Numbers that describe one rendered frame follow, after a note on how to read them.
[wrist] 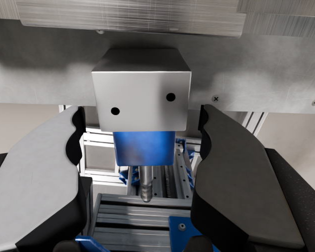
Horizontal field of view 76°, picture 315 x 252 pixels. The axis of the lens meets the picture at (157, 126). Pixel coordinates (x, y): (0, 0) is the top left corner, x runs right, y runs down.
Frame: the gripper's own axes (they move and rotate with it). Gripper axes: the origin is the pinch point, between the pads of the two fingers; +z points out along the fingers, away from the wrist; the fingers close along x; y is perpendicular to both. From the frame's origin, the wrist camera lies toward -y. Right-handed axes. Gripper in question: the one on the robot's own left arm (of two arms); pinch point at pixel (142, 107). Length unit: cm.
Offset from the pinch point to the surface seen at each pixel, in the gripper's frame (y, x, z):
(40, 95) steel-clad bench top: 1.2, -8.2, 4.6
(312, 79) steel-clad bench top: -0.1, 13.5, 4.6
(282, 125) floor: 55, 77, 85
